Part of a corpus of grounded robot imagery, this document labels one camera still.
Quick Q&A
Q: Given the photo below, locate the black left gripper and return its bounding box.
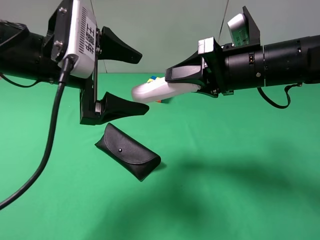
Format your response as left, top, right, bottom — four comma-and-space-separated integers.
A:
43, 0, 150, 125

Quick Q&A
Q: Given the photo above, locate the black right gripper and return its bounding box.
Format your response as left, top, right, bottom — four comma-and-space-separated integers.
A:
164, 37, 265, 98

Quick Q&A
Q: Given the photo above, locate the white bottle with brush cap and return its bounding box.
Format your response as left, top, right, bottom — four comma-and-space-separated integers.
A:
131, 77, 201, 104

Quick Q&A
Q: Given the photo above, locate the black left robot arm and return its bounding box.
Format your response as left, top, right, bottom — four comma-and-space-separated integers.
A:
0, 0, 149, 126

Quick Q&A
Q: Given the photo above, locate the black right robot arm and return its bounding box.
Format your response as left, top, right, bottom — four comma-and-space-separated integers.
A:
165, 35, 320, 98

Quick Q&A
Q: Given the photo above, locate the colourful puzzle cube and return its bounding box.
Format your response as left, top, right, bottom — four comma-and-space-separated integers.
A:
147, 76, 172, 104

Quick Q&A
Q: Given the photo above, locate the black glasses case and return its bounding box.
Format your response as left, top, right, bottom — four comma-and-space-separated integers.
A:
95, 123, 161, 181

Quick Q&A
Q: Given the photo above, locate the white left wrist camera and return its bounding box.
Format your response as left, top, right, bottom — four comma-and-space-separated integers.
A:
58, 0, 97, 79

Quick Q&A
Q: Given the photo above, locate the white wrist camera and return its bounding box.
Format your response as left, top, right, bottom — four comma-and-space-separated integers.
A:
58, 0, 97, 79
227, 13, 250, 47

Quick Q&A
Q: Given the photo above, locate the black left camera cable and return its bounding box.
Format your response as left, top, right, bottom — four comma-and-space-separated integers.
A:
0, 56, 76, 211

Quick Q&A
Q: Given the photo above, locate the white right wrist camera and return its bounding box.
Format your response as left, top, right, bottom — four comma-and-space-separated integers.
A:
227, 13, 250, 47

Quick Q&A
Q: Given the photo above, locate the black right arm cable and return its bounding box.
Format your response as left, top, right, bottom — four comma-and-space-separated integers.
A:
256, 82, 305, 109

